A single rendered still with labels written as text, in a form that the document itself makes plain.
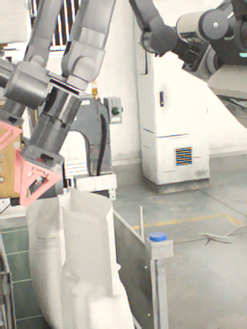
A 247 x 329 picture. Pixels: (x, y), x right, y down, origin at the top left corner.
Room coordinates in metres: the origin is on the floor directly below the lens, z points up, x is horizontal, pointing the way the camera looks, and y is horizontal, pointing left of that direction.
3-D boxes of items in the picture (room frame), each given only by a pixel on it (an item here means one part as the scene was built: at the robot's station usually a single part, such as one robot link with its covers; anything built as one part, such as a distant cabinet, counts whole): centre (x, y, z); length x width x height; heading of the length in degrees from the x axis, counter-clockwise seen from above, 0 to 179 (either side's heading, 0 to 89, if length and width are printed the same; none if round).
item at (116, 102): (2.03, 0.01, 1.29); 0.08 x 0.05 x 0.09; 15
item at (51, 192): (1.95, 0.27, 1.04); 0.08 x 0.06 x 0.05; 105
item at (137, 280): (2.61, 0.03, 0.54); 1.05 x 0.02 x 0.41; 15
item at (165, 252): (1.93, -0.12, 0.81); 0.08 x 0.08 x 0.06; 15
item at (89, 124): (2.10, 0.18, 1.21); 0.30 x 0.25 x 0.30; 15
